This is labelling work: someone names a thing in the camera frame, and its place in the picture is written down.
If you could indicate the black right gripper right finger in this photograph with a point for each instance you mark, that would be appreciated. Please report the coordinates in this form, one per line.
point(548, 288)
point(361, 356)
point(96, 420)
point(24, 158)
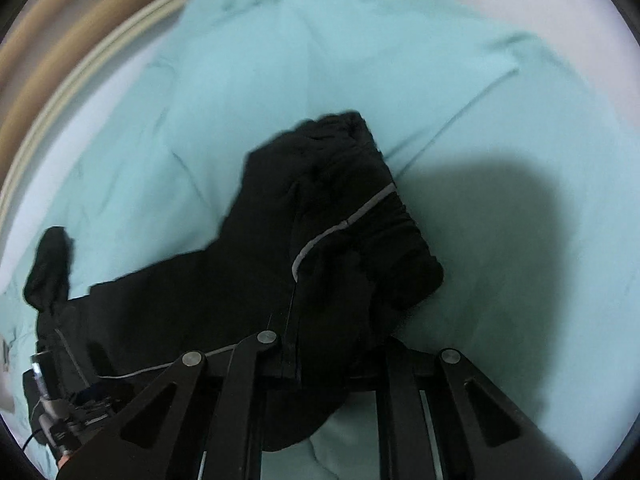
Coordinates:
point(440, 417)

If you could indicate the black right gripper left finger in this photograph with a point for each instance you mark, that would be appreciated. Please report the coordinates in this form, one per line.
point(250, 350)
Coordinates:
point(190, 423)

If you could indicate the black jacket with white lettering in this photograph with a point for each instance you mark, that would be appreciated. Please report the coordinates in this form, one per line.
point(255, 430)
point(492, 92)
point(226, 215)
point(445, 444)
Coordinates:
point(317, 245)

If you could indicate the person's left hand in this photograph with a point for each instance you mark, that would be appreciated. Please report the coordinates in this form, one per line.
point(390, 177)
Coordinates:
point(65, 458)

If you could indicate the light teal quilted duvet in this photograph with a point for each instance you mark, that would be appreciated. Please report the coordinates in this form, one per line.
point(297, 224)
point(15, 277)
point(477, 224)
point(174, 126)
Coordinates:
point(350, 110)

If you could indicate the white bed sheet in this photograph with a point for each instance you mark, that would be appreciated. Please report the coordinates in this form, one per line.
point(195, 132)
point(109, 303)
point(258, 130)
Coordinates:
point(550, 5)

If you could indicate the beige wooden bed frame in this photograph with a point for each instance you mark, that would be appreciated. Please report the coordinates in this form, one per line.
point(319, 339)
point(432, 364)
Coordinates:
point(51, 51)

